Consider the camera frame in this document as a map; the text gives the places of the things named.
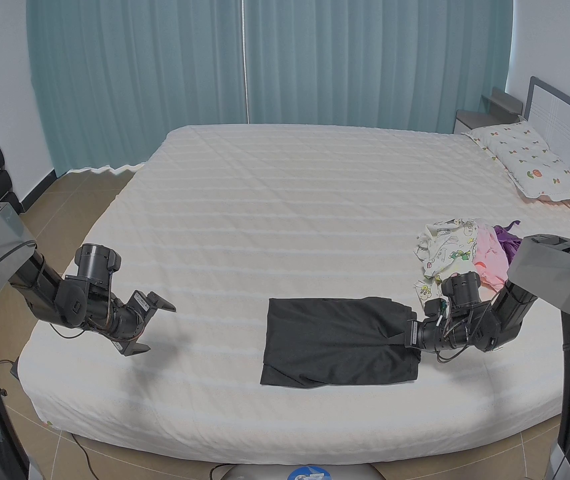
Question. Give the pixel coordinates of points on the white printed pillow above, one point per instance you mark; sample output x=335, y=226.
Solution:
x=529, y=160

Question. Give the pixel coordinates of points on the white printed garment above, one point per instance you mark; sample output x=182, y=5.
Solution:
x=444, y=253

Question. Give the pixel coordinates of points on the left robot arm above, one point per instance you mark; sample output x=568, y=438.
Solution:
x=10, y=268

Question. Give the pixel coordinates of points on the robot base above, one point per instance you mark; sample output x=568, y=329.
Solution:
x=310, y=474

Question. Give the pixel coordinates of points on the pink garment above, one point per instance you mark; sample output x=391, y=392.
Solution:
x=492, y=260

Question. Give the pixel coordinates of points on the blue-green curtain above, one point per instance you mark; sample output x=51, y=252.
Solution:
x=365, y=43
x=135, y=68

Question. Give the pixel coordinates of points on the purple garment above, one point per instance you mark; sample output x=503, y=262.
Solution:
x=509, y=240

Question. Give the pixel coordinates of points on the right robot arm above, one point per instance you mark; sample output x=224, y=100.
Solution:
x=544, y=273

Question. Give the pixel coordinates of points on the bed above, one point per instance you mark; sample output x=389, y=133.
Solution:
x=290, y=193

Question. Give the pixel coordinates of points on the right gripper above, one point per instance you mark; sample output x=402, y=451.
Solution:
x=422, y=335

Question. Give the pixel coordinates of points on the black T-shirt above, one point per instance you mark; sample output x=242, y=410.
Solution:
x=335, y=343

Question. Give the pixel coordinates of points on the grey bedside table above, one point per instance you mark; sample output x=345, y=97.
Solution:
x=479, y=118

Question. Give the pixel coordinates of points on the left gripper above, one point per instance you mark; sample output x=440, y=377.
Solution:
x=132, y=320

